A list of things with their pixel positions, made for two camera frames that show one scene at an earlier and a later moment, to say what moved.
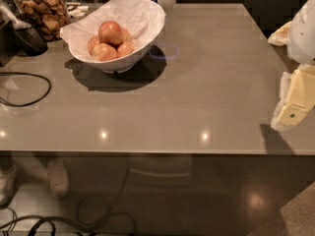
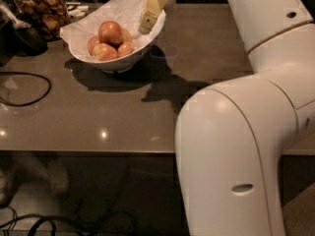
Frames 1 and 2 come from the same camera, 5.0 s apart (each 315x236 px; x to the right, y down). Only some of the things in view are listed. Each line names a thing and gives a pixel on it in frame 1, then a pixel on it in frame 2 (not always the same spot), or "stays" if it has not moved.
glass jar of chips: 44,3 stays
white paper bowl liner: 142,18 stays
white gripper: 303,33 to 154,6
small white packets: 79,12 stays
